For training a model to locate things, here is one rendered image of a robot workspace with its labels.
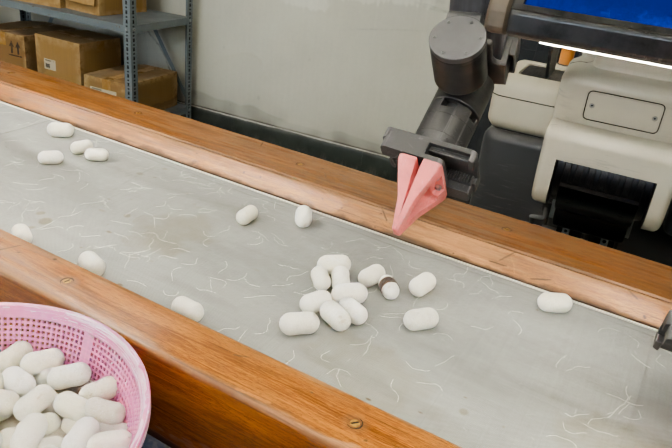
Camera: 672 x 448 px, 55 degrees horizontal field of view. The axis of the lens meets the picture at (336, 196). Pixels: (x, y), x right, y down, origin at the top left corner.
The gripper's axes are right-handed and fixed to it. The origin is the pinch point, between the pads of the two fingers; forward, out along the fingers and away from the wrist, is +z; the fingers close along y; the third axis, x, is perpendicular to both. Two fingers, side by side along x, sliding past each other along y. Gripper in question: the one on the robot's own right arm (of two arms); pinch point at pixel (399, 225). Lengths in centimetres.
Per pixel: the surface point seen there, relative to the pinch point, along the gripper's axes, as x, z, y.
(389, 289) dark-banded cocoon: 2.3, 6.0, 1.3
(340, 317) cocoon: -3.1, 11.8, -0.1
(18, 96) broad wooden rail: 13, -4, -76
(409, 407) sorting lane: -5.2, 16.7, 9.5
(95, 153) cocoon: 6.5, 2.4, -47.1
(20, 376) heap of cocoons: -15.6, 28.6, -17.0
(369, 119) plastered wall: 169, -109, -93
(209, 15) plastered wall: 143, -124, -180
